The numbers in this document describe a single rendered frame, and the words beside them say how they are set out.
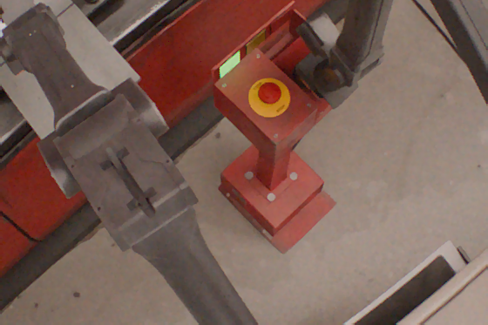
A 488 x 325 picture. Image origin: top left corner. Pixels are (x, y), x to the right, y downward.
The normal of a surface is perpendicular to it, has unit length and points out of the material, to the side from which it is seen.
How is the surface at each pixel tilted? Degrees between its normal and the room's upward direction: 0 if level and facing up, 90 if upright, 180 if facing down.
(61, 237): 0
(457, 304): 42
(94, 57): 0
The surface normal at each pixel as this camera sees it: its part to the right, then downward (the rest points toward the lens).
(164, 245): 0.44, 0.44
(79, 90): -0.40, -0.74
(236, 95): 0.00, -0.30
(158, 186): -0.17, -0.48
